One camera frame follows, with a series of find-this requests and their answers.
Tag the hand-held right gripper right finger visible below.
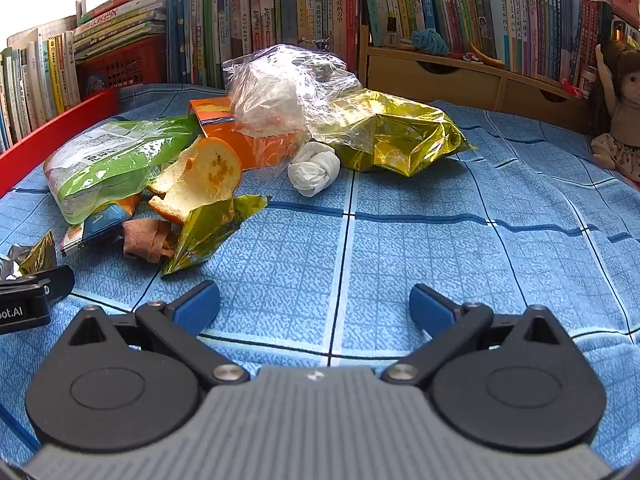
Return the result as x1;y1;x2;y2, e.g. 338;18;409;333
381;282;586;388

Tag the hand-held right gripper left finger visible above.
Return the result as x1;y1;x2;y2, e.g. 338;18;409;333
52;280;251;391

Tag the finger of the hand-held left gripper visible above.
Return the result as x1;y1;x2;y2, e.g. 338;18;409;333
20;265;76;305

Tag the colourful snack wrapper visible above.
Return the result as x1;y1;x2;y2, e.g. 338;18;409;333
59;194;146;257

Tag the brown paper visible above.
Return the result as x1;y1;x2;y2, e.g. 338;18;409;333
121;218;180;263

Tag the green plastic bag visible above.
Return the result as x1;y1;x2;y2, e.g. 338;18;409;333
43;114;203;226

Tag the large gold foil bag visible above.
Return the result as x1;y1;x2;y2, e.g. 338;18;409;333
310;87;478;177

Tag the row of thin pale books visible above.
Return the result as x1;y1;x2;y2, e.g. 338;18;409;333
0;30;82;152

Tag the stack of flat books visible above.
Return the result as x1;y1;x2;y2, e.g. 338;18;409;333
74;0;169;61

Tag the row of upright books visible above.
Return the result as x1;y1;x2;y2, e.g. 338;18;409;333
167;0;362;91

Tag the row of shelf books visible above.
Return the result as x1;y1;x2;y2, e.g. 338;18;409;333
357;0;603;88

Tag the silver gold foil wrapper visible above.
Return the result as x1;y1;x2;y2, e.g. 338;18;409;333
0;230;58;281

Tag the blue checkered cloth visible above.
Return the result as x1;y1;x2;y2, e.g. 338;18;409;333
0;82;640;466

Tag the small gold foil wrapper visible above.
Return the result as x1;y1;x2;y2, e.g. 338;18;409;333
161;195;271;277

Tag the orange fruit peel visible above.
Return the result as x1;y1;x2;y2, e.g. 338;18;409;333
146;136;244;226

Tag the red flat box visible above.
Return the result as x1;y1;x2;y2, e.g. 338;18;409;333
0;86;120;197

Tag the orange cardboard box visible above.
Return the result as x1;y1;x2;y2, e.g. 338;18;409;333
189;97;303;171

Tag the white crumpled tissue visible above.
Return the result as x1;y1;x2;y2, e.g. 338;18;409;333
287;141;342;198

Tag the red plastic crate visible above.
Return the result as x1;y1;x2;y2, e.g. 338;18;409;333
75;35;169;102

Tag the wooden drawer unit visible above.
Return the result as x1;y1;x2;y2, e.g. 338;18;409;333
360;40;596;136

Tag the clear plastic bag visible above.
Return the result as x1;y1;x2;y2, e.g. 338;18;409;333
222;44;373;166

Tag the blue knitted ball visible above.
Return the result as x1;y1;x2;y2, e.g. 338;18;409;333
410;29;452;57

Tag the long-haired doll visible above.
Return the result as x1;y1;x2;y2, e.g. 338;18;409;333
587;40;640;187

